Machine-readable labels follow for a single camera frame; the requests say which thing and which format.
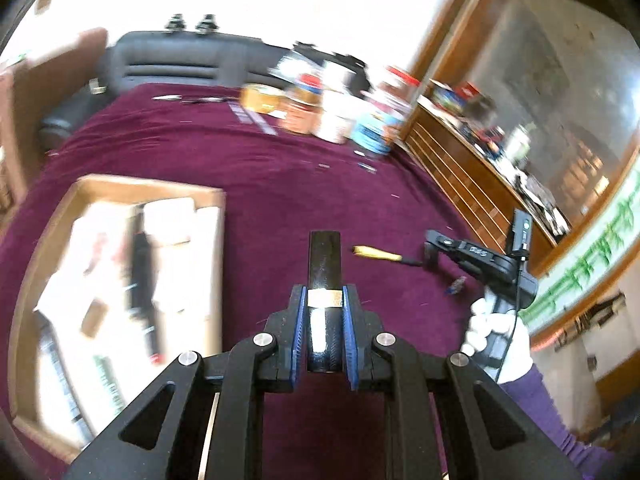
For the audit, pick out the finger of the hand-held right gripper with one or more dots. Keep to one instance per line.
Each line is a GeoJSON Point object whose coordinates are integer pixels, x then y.
{"type": "Point", "coordinates": [465, 255]}

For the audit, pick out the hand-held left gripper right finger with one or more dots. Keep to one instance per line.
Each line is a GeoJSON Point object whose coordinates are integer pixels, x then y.
{"type": "Point", "coordinates": [350, 330]}

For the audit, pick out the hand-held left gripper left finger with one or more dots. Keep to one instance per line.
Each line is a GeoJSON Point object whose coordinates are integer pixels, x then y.
{"type": "Point", "coordinates": [298, 330]}

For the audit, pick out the black cylinder with gold band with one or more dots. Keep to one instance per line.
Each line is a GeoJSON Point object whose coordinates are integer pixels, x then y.
{"type": "Point", "coordinates": [325, 260]}

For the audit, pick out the black marker pen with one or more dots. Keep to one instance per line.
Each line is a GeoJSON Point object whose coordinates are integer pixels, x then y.
{"type": "Point", "coordinates": [142, 270]}

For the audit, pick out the shallow cardboard box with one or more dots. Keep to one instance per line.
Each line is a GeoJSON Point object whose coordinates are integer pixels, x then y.
{"type": "Point", "coordinates": [125, 187]}

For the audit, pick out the person's right forearm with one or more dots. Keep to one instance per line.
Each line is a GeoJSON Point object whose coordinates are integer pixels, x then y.
{"type": "Point", "coordinates": [550, 420]}

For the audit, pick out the person's right hand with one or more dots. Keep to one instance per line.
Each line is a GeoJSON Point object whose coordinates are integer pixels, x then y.
{"type": "Point", "coordinates": [477, 325]}

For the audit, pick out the small blue object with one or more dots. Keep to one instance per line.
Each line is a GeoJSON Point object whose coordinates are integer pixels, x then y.
{"type": "Point", "coordinates": [456, 287]}

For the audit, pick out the wooden sideboard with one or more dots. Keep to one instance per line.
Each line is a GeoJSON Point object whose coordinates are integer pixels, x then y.
{"type": "Point", "coordinates": [460, 170]}

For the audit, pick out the green patterned white cloth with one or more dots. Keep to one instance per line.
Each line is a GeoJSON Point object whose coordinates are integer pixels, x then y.
{"type": "Point", "coordinates": [600, 250]}

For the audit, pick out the blue printed container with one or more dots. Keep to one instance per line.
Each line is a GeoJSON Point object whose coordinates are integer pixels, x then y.
{"type": "Point", "coordinates": [372, 130]}

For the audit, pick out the maroon table cloth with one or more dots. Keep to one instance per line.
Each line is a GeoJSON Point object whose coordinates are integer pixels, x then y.
{"type": "Point", "coordinates": [275, 175]}

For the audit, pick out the white rectangular box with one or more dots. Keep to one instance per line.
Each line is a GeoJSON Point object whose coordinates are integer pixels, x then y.
{"type": "Point", "coordinates": [167, 220]}

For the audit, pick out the clear jar with red lid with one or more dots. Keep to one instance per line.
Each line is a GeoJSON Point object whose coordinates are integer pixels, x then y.
{"type": "Point", "coordinates": [400, 85]}

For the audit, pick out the green printed packet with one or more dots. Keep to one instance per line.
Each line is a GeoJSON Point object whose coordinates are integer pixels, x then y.
{"type": "Point", "coordinates": [111, 382]}

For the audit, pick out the white plastic container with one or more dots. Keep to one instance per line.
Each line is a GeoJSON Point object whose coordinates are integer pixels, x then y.
{"type": "Point", "coordinates": [335, 110]}

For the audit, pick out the small tan box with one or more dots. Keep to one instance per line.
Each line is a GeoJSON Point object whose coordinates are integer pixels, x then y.
{"type": "Point", "coordinates": [94, 317]}

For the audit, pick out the large framed mirror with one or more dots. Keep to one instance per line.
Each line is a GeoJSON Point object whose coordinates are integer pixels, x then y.
{"type": "Point", "coordinates": [540, 60]}

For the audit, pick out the clear red-printed plastic packet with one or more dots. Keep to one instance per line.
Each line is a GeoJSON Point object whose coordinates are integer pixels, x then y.
{"type": "Point", "coordinates": [100, 245]}

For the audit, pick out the orange jar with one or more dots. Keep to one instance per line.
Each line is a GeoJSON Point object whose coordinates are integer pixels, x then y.
{"type": "Point", "coordinates": [302, 110]}

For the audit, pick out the yellow plastic container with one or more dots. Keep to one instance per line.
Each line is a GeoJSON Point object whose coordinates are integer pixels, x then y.
{"type": "Point", "coordinates": [260, 99]}

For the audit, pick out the black leather sofa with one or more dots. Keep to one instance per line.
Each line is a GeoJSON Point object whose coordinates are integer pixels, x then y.
{"type": "Point", "coordinates": [190, 60]}

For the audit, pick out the black clamp device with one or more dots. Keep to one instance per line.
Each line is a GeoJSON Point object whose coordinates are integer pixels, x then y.
{"type": "Point", "coordinates": [175, 25]}
{"type": "Point", "coordinates": [206, 24]}

